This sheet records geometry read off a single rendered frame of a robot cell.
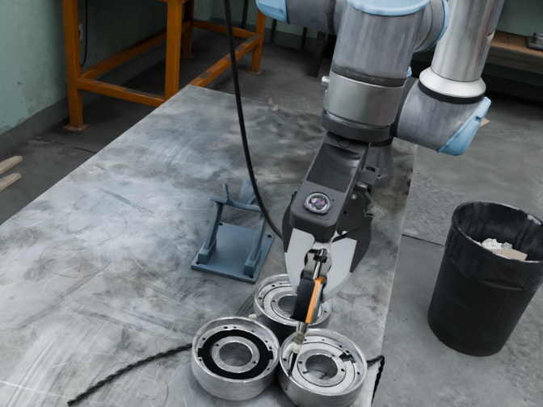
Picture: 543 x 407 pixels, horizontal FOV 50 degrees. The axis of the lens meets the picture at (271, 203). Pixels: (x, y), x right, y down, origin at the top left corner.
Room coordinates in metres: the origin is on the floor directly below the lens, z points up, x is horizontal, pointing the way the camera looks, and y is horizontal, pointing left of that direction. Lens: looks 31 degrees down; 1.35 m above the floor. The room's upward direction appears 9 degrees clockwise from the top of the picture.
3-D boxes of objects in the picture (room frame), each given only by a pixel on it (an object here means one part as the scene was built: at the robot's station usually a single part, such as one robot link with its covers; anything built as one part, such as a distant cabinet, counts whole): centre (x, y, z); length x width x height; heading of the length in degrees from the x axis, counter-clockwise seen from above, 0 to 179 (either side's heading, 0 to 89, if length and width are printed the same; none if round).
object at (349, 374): (0.49, -0.09, 0.82); 0.08 x 0.08 x 0.02
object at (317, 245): (0.75, -0.08, 0.82); 0.08 x 0.07 x 0.05; 168
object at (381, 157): (1.07, -0.16, 0.85); 0.15 x 0.15 x 0.10
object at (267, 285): (0.59, -0.05, 0.82); 0.10 x 0.10 x 0.04
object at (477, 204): (1.56, -0.74, 0.21); 0.34 x 0.34 x 0.43
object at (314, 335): (0.49, -0.09, 0.82); 0.10 x 0.10 x 0.04
